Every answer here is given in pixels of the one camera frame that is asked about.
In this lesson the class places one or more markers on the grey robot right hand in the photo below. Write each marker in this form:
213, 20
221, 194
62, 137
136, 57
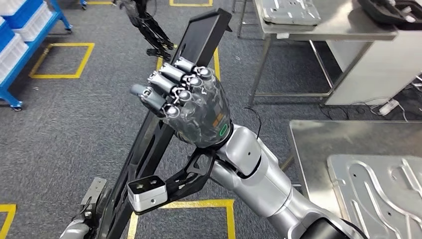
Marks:
201, 118

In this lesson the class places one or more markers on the black plastic plate bracket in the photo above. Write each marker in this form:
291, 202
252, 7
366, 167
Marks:
148, 155

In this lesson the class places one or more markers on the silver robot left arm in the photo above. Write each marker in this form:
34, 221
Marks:
74, 231

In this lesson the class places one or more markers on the black humanoid robot arm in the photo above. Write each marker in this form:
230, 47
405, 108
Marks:
151, 29

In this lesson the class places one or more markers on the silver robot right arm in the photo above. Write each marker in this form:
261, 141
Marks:
263, 188

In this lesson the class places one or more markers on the blue wheeled shelf rack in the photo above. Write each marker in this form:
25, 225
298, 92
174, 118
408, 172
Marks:
33, 43

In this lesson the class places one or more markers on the yellow floor tape square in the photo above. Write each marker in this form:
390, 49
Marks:
191, 4

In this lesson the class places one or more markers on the stamped sheet metal panel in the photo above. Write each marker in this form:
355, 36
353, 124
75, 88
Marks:
290, 11
379, 198

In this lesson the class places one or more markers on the steel table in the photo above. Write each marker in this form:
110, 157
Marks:
329, 33

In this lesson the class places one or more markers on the white cabinet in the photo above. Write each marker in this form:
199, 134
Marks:
379, 72

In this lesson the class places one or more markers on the white power strip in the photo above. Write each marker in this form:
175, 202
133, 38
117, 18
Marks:
389, 107

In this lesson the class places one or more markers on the white plastic bin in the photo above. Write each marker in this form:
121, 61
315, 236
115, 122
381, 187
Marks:
10, 6
13, 56
36, 24

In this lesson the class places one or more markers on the blue plastic bin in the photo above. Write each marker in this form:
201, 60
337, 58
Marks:
5, 34
29, 11

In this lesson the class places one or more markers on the open black foam case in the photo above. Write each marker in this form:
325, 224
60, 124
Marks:
389, 13

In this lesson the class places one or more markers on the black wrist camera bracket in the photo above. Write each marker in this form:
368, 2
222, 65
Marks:
188, 178

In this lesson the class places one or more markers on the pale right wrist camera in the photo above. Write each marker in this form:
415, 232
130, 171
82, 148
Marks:
148, 196

